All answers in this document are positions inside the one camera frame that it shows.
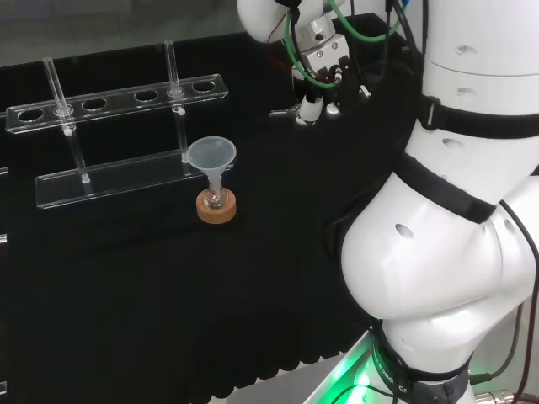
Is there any round-bottom glass flask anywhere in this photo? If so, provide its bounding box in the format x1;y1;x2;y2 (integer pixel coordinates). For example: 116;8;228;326
201;187;231;211

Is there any cork ring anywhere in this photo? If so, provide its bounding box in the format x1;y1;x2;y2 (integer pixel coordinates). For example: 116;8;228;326
195;189;238;226

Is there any clear acrylic funnel stand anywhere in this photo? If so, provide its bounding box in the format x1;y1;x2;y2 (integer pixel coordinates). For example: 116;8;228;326
5;40;231;210

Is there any green cable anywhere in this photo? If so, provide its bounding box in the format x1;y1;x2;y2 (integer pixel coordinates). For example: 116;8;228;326
284;0;406;88

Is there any clear plastic funnel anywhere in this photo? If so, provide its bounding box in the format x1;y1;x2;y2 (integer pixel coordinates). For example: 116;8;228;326
186;136;238;204

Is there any black bench cloth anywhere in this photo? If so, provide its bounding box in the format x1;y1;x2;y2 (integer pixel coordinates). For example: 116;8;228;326
0;12;426;404

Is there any black cable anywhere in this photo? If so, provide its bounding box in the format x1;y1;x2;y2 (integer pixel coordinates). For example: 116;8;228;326
469;198;539;404

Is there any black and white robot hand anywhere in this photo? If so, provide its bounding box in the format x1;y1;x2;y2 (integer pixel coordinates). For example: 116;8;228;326
290;35;374;127

